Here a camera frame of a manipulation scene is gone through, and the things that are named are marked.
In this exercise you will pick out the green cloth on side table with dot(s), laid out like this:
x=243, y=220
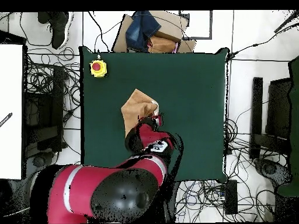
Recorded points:
x=294, y=116

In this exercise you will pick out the black box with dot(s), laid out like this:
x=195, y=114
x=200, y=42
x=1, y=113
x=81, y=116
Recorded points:
x=279, y=105

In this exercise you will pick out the person's foot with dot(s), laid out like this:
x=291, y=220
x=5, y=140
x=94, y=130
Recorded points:
x=58, y=30
x=43, y=16

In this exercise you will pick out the black equipment case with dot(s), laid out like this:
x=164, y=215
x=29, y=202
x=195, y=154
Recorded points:
x=44, y=105

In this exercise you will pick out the folded tan towel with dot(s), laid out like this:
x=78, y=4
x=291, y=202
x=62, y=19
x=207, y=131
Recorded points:
x=161, y=44

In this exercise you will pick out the black rod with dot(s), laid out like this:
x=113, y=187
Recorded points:
x=286, y=22

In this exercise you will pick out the dark green table cloth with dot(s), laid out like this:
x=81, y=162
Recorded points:
x=186, y=93

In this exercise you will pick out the black square metal frame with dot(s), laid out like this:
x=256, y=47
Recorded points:
x=198, y=37

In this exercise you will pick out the white desk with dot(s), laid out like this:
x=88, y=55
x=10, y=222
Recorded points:
x=10, y=93

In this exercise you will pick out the tan terry towel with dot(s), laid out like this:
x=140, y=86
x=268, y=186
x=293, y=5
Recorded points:
x=133, y=109

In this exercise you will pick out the blue denim jeans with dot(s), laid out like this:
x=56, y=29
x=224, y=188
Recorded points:
x=140, y=28

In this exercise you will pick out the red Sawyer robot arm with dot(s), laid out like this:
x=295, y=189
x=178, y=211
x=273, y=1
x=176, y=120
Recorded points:
x=105, y=182

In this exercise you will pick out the black pedestal foot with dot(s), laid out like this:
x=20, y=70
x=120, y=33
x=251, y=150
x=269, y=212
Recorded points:
x=39, y=161
x=271, y=169

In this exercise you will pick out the yellow emergency stop button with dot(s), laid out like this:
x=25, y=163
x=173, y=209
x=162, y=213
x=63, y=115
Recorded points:
x=98, y=68

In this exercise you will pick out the black flat bar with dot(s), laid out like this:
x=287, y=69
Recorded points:
x=256, y=116

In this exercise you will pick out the black power strip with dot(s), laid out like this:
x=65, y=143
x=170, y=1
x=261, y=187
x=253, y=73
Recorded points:
x=231, y=196

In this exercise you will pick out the brown cardboard box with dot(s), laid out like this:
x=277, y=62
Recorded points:
x=170, y=25

